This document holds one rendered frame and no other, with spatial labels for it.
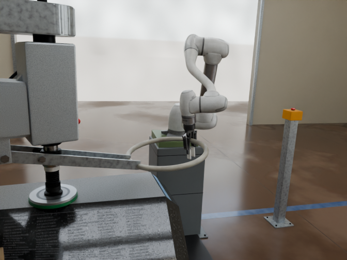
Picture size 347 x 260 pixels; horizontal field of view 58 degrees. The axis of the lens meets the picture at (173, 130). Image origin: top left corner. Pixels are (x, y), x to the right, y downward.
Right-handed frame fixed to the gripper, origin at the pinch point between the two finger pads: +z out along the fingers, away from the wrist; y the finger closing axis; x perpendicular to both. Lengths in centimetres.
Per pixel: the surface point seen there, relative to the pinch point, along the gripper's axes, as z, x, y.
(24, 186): -6, -40, 91
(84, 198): -3, -6, 77
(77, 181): -2, -26, 68
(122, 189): 0, -1, 58
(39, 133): -40, -7, 92
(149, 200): 2, 16, 56
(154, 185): 2.0, 7.3, 43.0
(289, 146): 28, 26, -109
